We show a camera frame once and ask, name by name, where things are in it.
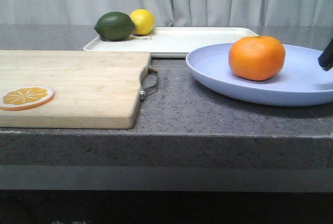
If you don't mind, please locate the wooden cutting board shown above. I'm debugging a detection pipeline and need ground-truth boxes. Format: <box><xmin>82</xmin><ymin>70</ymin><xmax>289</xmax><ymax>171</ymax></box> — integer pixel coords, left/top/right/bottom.
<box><xmin>1</xmin><ymin>50</ymin><xmax>151</xmax><ymax>129</ymax></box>

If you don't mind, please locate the light blue plate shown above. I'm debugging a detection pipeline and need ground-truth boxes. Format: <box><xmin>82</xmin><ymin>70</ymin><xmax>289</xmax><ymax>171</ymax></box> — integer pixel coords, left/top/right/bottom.
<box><xmin>186</xmin><ymin>43</ymin><xmax>332</xmax><ymax>107</ymax></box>

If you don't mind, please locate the cream white tray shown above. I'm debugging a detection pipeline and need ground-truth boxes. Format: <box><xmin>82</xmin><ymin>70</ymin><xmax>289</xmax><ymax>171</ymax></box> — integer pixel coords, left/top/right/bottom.
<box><xmin>83</xmin><ymin>27</ymin><xmax>256</xmax><ymax>58</ymax></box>

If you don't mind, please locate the metal cutting board handle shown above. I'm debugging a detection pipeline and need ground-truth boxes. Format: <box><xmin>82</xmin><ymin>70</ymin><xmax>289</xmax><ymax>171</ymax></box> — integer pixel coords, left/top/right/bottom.
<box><xmin>139</xmin><ymin>66</ymin><xmax>159</xmax><ymax>100</ymax></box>

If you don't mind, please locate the green lime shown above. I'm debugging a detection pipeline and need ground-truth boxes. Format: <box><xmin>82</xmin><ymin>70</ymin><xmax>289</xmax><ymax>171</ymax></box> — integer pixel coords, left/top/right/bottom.
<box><xmin>94</xmin><ymin>11</ymin><xmax>135</xmax><ymax>41</ymax></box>

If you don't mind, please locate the orange slice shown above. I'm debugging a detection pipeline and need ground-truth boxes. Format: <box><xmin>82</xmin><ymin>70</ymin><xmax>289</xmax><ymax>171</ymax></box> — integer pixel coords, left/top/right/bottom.
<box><xmin>1</xmin><ymin>86</ymin><xmax>55</xmax><ymax>111</ymax></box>

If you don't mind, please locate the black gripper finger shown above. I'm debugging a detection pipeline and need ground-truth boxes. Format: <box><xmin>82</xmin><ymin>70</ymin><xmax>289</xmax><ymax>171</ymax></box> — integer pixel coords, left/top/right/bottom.
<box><xmin>318</xmin><ymin>39</ymin><xmax>333</xmax><ymax>71</ymax></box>

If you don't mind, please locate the yellow lemon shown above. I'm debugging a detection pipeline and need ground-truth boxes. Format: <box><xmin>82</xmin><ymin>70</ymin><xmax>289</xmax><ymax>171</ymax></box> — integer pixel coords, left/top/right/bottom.
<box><xmin>130</xmin><ymin>9</ymin><xmax>155</xmax><ymax>35</ymax></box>

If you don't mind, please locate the orange mandarin fruit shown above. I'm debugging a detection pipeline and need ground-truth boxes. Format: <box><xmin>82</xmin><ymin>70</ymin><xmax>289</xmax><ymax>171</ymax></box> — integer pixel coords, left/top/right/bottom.
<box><xmin>228</xmin><ymin>36</ymin><xmax>286</xmax><ymax>81</ymax></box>

